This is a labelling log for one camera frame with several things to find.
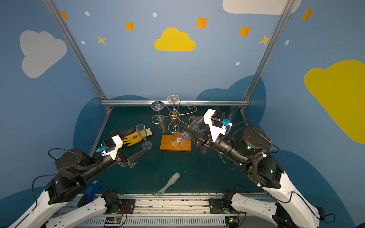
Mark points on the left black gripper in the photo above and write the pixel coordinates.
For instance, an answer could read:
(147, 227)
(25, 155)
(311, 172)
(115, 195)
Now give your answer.
(123, 159)

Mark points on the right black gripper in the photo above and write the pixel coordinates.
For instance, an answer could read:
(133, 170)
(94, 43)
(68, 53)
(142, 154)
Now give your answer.
(202, 139)

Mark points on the clear glass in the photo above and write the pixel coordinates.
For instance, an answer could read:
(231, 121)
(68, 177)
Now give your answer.
(175, 100)
(158, 119)
(142, 132)
(177, 139)
(232, 113)

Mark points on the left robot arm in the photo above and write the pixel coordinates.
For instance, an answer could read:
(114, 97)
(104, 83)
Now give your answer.
(74, 169)

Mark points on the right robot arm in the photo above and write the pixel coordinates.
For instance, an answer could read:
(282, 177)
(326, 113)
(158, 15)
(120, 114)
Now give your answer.
(252, 150)

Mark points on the orange wooden rack base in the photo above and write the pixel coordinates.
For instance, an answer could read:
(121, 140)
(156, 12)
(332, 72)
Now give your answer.
(166, 145)

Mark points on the yellow work glove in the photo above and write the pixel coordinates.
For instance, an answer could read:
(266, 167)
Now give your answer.
(131, 139)

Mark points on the clear glass top back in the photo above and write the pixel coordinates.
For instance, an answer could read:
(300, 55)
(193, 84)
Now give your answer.
(175, 100)

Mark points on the back horizontal aluminium bar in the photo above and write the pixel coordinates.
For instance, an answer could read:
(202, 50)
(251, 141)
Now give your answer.
(182, 102)

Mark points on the gold wire glass rack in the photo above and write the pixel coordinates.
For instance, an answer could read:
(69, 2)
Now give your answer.
(172, 117)

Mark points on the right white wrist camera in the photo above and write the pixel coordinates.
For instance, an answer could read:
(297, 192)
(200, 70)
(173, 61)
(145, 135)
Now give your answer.
(219, 124)

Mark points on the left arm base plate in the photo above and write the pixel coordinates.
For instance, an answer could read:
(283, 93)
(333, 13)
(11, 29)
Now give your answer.
(126, 206)

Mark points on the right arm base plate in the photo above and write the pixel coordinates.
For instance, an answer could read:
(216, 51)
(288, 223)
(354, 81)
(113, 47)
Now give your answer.
(216, 205)

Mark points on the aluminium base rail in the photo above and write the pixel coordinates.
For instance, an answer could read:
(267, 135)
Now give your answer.
(170, 210)

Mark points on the right aluminium post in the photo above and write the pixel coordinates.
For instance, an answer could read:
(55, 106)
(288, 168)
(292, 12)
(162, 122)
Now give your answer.
(281, 23)

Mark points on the aluminium post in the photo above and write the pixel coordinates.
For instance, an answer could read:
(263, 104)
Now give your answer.
(281, 23)
(66, 32)

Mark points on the left aluminium post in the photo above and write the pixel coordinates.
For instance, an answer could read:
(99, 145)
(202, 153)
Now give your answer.
(66, 32)

